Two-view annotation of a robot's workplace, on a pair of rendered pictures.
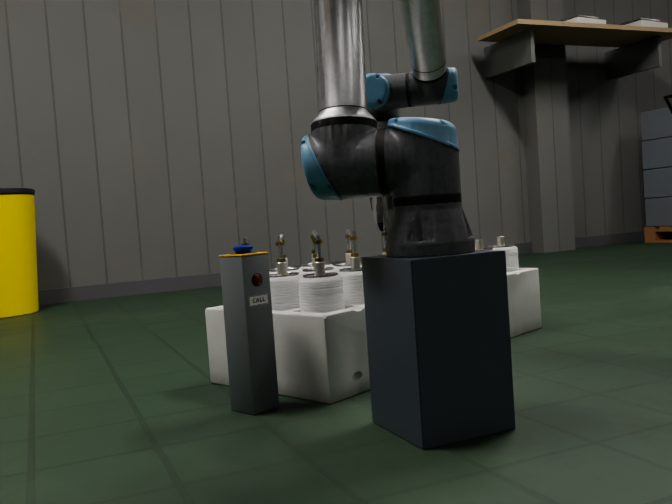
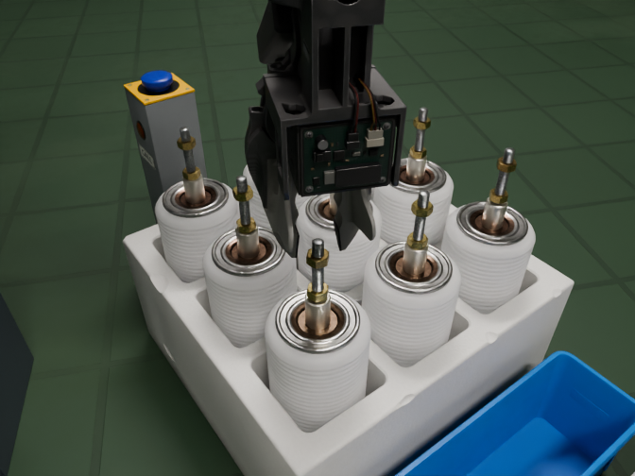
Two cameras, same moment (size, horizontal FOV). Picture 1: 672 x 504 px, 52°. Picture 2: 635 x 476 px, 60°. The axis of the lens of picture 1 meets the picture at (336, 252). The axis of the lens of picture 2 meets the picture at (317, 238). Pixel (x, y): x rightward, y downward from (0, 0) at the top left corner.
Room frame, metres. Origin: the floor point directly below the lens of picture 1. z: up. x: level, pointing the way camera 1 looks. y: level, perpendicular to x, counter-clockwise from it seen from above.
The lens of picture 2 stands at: (1.71, -0.45, 0.62)
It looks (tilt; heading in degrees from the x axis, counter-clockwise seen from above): 39 degrees down; 101
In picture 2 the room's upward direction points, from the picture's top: straight up
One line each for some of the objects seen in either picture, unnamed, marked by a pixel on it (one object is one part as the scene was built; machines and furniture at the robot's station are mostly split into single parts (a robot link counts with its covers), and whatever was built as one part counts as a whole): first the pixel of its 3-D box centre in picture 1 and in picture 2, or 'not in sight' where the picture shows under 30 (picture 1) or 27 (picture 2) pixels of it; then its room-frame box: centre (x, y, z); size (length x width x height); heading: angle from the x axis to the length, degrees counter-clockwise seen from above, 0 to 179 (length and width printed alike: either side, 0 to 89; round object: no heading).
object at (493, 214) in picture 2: not in sight; (493, 213); (1.81, 0.05, 0.26); 0.02 x 0.02 x 0.03
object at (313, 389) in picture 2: not in sight; (317, 382); (1.65, -0.12, 0.16); 0.10 x 0.10 x 0.18
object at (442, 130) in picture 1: (420, 156); not in sight; (1.19, -0.15, 0.47); 0.13 x 0.12 x 0.14; 77
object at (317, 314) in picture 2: not in sight; (317, 310); (1.65, -0.12, 0.26); 0.02 x 0.02 x 0.03
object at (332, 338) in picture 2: not in sight; (317, 319); (1.65, -0.12, 0.25); 0.08 x 0.08 x 0.01
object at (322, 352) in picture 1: (323, 336); (335, 309); (1.64, 0.05, 0.09); 0.39 x 0.39 x 0.18; 48
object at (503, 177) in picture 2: not in sight; (502, 181); (1.81, 0.05, 0.31); 0.01 x 0.01 x 0.08
